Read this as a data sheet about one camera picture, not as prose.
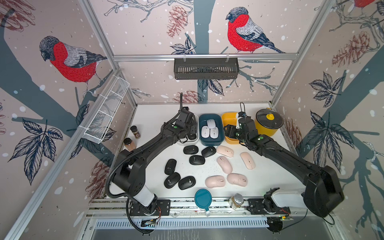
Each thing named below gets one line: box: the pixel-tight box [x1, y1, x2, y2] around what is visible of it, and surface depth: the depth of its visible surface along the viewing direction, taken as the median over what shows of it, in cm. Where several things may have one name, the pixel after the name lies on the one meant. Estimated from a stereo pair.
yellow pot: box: [255, 107, 284, 137], surface depth 97 cm
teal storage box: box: [198, 113, 225, 147], surface depth 103 cm
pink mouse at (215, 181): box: [205, 175, 226, 189], surface depth 82 cm
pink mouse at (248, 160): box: [240, 152, 256, 170], surface depth 89 cm
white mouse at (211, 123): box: [206, 118, 216, 129], surface depth 106 cm
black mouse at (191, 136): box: [187, 132, 197, 140], surface depth 101 cm
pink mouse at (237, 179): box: [227, 173, 248, 187], surface depth 82 cm
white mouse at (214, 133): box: [210, 126, 219, 139], surface depth 102 cm
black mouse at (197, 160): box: [189, 155, 206, 165], surface depth 90 cm
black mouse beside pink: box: [201, 146, 217, 158], surface depth 94 cm
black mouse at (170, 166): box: [164, 158, 177, 176], surface depth 87 cm
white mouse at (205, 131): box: [201, 125, 210, 139], surface depth 103 cm
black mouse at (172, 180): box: [164, 172, 181, 189], surface depth 83 cm
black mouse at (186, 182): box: [178, 175, 196, 191], surface depth 81 cm
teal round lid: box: [194, 188, 213, 212], surface depth 71 cm
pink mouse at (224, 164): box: [216, 156, 233, 174], surface depth 88 cm
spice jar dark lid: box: [130, 125, 138, 133], surface depth 97 cm
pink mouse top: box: [216, 145, 234, 158], surface depth 95 cm
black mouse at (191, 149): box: [183, 145, 199, 155], surface depth 95 cm
